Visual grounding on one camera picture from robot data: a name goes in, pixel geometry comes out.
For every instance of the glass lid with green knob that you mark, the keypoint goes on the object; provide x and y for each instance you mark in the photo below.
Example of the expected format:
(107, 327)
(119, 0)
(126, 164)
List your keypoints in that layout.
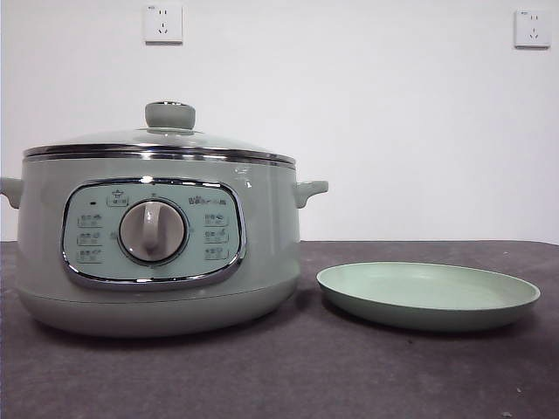
(170, 117)

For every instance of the pale green electric steamer pot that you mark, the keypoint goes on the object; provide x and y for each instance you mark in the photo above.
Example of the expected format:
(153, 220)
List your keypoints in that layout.
(271, 227)

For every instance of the pale green round plate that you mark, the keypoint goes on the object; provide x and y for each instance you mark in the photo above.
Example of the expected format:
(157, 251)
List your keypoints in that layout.
(428, 288)

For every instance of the white wall socket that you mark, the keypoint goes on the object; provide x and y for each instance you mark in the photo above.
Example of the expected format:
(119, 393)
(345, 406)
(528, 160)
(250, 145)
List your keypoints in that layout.
(533, 28)
(163, 24)

